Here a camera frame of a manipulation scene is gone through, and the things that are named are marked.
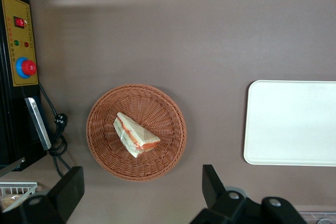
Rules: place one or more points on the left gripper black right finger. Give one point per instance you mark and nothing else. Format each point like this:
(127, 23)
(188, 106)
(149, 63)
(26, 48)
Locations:
(218, 203)

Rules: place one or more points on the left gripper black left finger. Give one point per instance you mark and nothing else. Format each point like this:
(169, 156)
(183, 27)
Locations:
(67, 195)

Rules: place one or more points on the wrapped triangle sandwich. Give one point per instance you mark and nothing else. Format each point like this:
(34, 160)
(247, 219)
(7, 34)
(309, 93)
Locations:
(137, 132)

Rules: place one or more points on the white rectangular tray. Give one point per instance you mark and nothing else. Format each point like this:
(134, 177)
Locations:
(291, 124)

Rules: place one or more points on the brown round wicker basket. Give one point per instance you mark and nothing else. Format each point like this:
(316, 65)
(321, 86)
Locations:
(160, 108)

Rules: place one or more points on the white plastic rack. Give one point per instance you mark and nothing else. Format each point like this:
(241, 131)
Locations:
(15, 185)

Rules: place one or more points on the wrapped bread loaf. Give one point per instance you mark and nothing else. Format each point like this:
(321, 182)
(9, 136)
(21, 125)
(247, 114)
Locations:
(10, 200)

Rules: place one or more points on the silver metal bar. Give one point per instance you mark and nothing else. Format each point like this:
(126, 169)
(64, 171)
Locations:
(38, 124)

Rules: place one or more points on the clear plastic container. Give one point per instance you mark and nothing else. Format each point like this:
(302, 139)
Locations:
(320, 217)

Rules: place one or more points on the black machine with yellow panel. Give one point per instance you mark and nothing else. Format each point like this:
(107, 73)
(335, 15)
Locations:
(8, 108)

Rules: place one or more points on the red emergency stop button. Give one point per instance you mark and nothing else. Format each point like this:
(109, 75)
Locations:
(28, 67)

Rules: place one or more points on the red rocker switch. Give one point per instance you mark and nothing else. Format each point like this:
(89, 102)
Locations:
(19, 22)

